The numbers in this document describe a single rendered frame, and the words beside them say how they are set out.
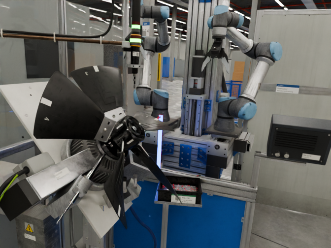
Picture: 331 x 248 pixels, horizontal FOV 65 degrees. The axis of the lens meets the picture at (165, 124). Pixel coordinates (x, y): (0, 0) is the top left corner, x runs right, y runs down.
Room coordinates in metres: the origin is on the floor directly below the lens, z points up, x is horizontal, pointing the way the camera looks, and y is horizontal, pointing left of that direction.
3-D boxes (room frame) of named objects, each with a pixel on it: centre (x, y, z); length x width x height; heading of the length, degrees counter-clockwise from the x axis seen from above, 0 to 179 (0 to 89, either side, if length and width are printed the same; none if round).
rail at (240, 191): (1.40, -0.07, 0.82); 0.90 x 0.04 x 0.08; 72
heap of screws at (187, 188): (1.22, -0.09, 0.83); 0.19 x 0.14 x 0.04; 87
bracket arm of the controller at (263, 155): (1.23, -0.58, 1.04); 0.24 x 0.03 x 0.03; 72
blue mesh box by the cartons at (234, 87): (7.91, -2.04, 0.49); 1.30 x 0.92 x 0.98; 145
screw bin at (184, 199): (1.22, -0.09, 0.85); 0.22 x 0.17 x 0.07; 87
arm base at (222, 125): (1.77, -0.41, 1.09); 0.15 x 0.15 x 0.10
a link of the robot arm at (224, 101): (1.76, -0.42, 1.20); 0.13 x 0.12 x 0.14; 34
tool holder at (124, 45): (1.08, 0.15, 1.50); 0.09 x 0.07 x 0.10; 107
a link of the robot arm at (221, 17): (1.51, -0.27, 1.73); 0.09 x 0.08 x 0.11; 124
